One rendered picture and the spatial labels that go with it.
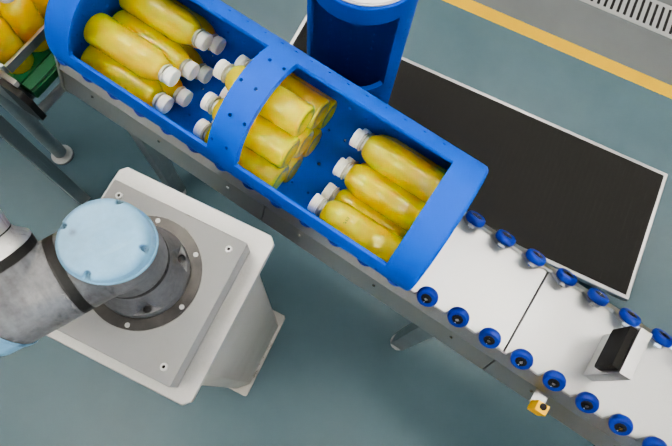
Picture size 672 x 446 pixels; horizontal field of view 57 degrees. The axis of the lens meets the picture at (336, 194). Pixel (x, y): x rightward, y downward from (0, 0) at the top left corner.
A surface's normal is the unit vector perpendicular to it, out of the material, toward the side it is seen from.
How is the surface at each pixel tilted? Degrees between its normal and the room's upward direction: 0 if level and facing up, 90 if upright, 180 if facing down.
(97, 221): 9
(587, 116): 0
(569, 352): 0
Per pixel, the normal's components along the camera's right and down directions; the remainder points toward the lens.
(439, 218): -0.10, -0.09
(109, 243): 0.18, -0.38
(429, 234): -0.22, 0.11
